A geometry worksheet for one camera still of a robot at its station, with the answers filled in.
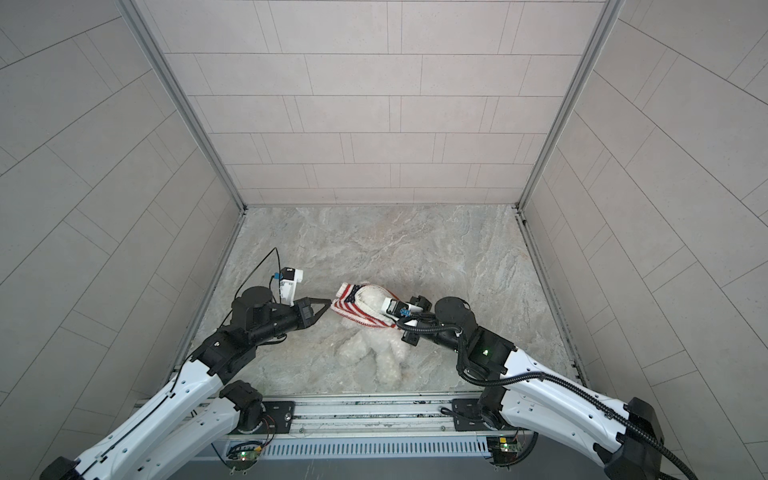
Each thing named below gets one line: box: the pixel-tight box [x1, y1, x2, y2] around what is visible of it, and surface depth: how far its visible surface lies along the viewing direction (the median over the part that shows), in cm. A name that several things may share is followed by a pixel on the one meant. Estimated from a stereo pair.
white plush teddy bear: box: [337, 319, 409, 385], surface depth 75 cm
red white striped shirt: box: [331, 283, 399, 329], surface depth 67 cm
